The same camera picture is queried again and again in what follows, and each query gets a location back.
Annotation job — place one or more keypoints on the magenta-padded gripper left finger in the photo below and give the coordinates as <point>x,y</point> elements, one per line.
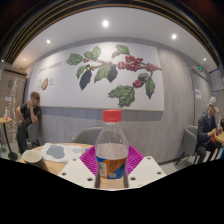
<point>76,171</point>

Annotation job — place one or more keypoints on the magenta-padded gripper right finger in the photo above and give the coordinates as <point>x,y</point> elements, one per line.
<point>146,170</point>

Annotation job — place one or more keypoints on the clear red-capped drink bottle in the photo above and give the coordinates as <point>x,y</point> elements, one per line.
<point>111,156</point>

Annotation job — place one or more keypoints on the grey upholstered chair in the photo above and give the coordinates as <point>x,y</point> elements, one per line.
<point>189,140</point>
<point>33,131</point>
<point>87,135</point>

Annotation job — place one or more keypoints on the dark mug with white inside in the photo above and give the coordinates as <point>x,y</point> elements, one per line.
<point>33,158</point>

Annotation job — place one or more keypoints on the person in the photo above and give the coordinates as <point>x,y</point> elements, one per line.
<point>28,115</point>
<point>204,128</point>

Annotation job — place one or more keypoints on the small round wooden table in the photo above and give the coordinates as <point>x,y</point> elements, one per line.
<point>5,120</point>

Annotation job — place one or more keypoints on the small clear bottle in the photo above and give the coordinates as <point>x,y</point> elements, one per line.
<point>5,114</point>

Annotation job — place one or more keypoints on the green exit sign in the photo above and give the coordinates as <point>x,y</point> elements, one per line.
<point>200,68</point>

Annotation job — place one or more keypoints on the round ceiling lights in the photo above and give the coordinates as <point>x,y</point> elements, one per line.
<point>105,23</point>

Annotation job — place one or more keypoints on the coffee plant wall mural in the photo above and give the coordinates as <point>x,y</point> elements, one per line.
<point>63,90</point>

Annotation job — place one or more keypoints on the white paper wall notice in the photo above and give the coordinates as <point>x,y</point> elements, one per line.
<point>198,94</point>

